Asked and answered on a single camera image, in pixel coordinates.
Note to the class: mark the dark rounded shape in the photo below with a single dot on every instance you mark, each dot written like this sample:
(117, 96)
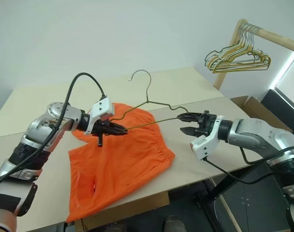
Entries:
(116, 228)

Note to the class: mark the black table frame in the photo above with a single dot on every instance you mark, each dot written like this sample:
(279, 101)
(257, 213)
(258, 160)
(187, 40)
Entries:
(224, 186)

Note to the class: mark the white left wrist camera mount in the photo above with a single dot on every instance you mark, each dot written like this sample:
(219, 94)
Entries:
(102, 106)

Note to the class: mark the bunch of hangers on rack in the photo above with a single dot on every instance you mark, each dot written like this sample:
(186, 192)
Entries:
(241, 70)

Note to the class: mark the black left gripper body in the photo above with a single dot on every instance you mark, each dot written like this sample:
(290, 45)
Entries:
(102, 128)

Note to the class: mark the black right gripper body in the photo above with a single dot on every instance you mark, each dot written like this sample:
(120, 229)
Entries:
(205, 122)

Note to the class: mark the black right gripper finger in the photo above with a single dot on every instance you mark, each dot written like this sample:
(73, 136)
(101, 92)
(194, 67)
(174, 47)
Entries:
(190, 116)
(191, 132)

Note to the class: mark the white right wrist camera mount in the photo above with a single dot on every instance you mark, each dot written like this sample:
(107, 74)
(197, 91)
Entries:
(205, 145)

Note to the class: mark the grey rounded shape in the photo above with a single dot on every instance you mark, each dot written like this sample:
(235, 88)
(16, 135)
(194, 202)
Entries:
(174, 223)

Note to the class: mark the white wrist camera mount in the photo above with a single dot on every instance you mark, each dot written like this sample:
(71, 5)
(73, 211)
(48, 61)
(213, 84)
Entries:
(205, 145)
(102, 106)

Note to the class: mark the black flat panel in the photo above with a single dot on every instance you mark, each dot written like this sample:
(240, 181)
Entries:
(277, 106)

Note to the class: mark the light wooden slat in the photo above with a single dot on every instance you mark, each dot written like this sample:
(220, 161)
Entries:
(230, 212)

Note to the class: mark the brown cardboard box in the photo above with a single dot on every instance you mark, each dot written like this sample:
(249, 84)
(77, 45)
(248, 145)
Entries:
(262, 113)

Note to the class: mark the orange shorts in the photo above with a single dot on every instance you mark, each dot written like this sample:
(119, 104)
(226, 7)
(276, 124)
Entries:
(122, 164)

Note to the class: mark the wooden clothes rack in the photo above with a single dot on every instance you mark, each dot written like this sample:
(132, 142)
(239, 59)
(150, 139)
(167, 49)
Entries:
(277, 38)

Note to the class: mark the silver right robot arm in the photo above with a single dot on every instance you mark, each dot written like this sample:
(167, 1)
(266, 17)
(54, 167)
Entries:
(260, 133)

